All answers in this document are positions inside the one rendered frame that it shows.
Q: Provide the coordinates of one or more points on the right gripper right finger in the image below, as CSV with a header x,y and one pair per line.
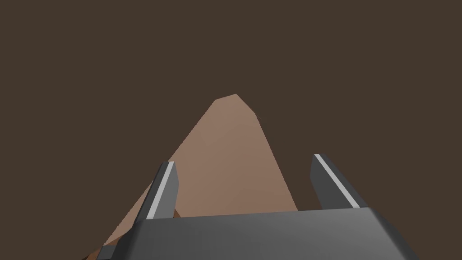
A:
x,y
330,189

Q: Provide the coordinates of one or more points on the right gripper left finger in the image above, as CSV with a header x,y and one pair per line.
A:
x,y
163,195

